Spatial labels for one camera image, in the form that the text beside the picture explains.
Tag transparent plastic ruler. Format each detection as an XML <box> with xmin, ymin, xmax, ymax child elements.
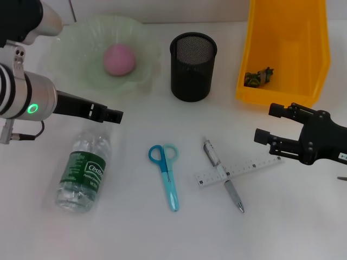
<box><xmin>194</xmin><ymin>153</ymin><xmax>285</xmax><ymax>191</ymax></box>

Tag green label water bottle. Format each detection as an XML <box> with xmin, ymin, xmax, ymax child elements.
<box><xmin>55</xmin><ymin>123</ymin><xmax>113</xmax><ymax>214</ymax></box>

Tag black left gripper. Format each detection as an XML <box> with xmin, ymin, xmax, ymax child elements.
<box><xmin>55</xmin><ymin>90</ymin><xmax>124</xmax><ymax>125</ymax></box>

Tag green plastic wrapper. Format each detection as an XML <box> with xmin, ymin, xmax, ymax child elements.
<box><xmin>243</xmin><ymin>67</ymin><xmax>274</xmax><ymax>89</ymax></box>

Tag yellow plastic bin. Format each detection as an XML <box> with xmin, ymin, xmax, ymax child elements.
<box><xmin>234</xmin><ymin>0</ymin><xmax>332</xmax><ymax>108</ymax></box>

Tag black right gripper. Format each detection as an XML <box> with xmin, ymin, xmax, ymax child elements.
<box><xmin>254</xmin><ymin>102</ymin><xmax>347</xmax><ymax>167</ymax></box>

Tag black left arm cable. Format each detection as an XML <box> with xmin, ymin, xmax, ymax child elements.
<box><xmin>9</xmin><ymin>120</ymin><xmax>46</xmax><ymax>142</ymax></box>

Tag blue scissors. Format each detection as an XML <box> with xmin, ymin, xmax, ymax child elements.
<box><xmin>147</xmin><ymin>144</ymin><xmax>180</xmax><ymax>212</ymax></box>

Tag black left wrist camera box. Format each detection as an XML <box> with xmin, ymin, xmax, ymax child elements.
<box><xmin>0</xmin><ymin>0</ymin><xmax>65</xmax><ymax>48</ymax></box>

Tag green glass fruit plate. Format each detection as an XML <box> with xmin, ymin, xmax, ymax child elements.
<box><xmin>44</xmin><ymin>15</ymin><xmax>162</xmax><ymax>96</ymax></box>

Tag pink peach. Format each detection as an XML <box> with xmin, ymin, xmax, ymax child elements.
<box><xmin>102</xmin><ymin>44</ymin><xmax>136</xmax><ymax>77</ymax></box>

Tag silver ballpoint pen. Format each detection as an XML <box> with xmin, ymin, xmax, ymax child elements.
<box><xmin>202</xmin><ymin>136</ymin><xmax>246</xmax><ymax>214</ymax></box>

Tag black mesh pen holder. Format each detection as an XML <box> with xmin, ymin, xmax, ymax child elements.
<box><xmin>169</xmin><ymin>31</ymin><xmax>218</xmax><ymax>103</ymax></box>

